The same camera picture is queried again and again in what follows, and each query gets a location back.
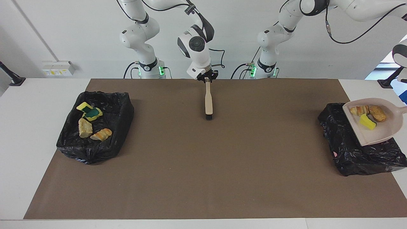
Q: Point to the white wall socket box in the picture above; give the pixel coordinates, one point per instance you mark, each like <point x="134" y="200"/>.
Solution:
<point x="57" y="68"/>

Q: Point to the brown peanut toy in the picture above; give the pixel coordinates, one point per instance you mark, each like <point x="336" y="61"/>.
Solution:
<point x="377" y="113"/>

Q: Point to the yellow sponge piece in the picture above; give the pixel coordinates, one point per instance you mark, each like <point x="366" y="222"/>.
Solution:
<point x="93" y="114"/>
<point x="83" y="106"/>
<point x="367" y="122"/>

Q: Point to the black bag bin pink spot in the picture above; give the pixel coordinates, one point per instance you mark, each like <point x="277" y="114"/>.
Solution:
<point x="349" y="152"/>

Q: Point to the black bag lined bin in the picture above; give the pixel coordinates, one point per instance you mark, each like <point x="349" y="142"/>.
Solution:
<point x="111" y="111"/>

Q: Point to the orange striped croissant toy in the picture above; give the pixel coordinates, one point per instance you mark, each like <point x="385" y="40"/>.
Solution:
<point x="101" y="135"/>

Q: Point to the beige hand brush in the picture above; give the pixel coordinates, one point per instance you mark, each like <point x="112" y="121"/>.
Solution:
<point x="208" y="101"/>

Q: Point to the brown table mat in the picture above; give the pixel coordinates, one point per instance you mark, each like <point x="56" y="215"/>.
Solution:
<point x="203" y="197"/>

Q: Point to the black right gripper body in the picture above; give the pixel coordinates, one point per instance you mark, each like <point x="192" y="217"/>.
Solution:
<point x="206" y="75"/>

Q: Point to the black clamp stand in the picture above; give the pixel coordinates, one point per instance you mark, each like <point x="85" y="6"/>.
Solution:
<point x="14" y="79"/>
<point x="389" y="82"/>

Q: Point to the pale bread chunk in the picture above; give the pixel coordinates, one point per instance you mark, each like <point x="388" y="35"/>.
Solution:
<point x="85" y="128"/>

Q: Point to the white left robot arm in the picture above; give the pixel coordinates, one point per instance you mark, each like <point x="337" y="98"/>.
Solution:
<point x="279" y="31"/>

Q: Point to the beige bread scrap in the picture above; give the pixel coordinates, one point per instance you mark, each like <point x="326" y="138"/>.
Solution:
<point x="359" y="110"/>

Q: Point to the beige plastic dustpan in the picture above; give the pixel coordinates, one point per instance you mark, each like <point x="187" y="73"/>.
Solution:
<point x="381" y="127"/>

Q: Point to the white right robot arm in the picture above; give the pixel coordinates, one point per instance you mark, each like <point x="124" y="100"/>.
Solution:
<point x="197" y="47"/>

